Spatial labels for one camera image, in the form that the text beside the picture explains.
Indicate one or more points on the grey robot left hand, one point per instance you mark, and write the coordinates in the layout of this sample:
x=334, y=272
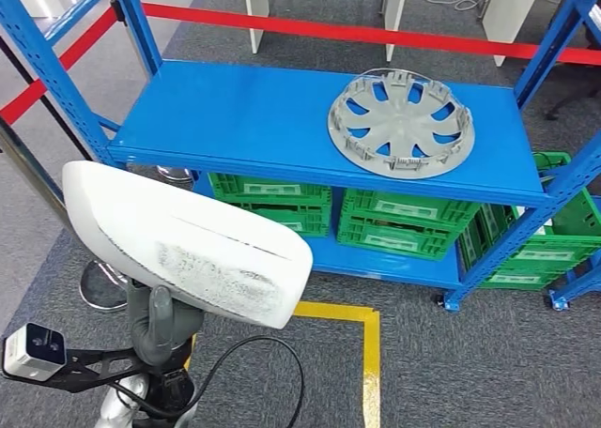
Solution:
x=159, y=325

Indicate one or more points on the white curved car body part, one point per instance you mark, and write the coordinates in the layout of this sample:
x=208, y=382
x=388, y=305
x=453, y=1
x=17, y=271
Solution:
x=164, y=226

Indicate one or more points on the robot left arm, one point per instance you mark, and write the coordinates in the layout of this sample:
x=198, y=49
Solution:
x=117, y=406

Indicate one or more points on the chrome stanchion with belt head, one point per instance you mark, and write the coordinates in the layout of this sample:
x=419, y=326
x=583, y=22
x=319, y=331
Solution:
x=176, y=176

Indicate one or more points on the short red barrier belt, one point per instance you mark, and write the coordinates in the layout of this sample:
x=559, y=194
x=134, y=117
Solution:
x=70, y=52

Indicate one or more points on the white panel leg desk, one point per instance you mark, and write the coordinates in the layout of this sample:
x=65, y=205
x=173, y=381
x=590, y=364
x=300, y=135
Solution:
x=506, y=21
x=256, y=15

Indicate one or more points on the long red barrier belt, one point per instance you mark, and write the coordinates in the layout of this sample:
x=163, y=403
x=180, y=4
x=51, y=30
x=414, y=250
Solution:
x=328, y=30

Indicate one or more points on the grey plastic wheel hubcap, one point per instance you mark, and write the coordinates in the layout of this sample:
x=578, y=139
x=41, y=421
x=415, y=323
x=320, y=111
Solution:
x=399, y=126

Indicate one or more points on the black office chair base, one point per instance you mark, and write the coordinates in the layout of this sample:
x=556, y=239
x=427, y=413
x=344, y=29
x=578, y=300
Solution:
x=563, y=105

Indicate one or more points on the chrome stanchion post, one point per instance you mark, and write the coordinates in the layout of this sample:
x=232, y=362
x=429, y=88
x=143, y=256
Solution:
x=106, y=288

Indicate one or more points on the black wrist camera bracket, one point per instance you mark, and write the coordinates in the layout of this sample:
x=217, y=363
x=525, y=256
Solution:
x=94, y=369

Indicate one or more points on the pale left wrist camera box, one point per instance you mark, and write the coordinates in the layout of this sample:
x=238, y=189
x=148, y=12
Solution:
x=32, y=350

